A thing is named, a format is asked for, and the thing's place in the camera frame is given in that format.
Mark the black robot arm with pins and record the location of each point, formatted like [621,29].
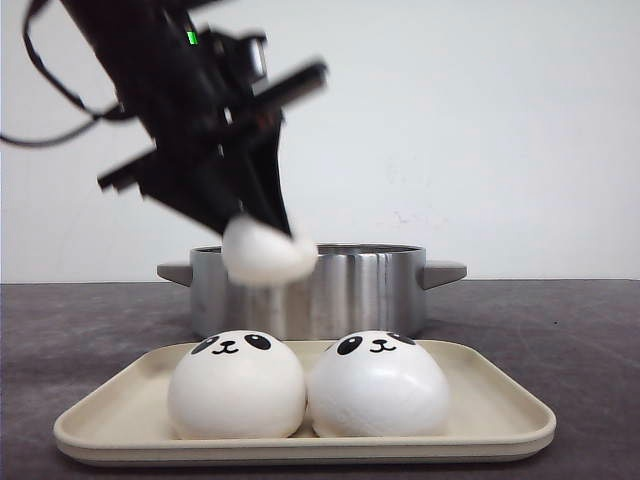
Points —
[204,99]

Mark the stainless steel steamer pot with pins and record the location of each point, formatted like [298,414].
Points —
[354,287]

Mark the panda bun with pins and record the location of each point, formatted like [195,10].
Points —
[258,255]
[239,384]
[377,383]

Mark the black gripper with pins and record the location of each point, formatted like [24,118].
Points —
[246,137]

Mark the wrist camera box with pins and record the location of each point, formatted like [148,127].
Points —
[236,63]

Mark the cream rectangular tray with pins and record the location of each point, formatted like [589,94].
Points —
[125,423]

